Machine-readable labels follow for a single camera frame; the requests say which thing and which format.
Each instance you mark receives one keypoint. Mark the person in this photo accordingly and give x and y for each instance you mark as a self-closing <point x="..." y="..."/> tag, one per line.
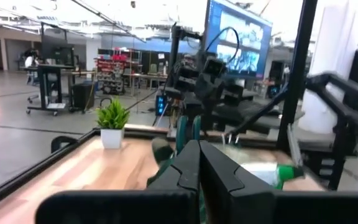
<point x="30" y="61"/>

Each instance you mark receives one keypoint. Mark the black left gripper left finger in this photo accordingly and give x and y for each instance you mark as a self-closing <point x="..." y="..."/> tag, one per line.
<point x="166" y="205"/>

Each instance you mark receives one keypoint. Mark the shelf with red bins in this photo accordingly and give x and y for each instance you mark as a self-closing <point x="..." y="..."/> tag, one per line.
<point x="113" y="74"/>

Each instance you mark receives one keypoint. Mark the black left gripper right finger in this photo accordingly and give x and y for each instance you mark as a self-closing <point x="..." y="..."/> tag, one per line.
<point x="244" y="205"/>

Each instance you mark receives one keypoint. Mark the black cabinet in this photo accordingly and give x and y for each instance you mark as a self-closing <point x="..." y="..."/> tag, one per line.
<point x="82" y="96"/>

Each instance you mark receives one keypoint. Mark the black rolling desk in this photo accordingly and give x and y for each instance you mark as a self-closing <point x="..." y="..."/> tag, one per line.
<point x="47" y="87"/>

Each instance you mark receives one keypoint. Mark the large wall monitor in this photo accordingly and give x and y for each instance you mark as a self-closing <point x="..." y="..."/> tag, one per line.
<point x="244" y="37"/>

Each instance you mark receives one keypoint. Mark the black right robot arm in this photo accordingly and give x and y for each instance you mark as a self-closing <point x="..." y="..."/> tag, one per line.
<point x="346" y="109"/>

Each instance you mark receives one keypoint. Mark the black frame bracket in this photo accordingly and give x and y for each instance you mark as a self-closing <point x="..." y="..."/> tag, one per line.
<point x="56" y="141"/>

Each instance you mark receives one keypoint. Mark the green plant in white pot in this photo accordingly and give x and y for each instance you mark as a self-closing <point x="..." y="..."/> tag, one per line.
<point x="112" y="140"/>

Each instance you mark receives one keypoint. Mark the green and white spray bottle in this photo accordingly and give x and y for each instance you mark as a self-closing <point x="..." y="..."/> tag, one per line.
<point x="287" y="172"/>

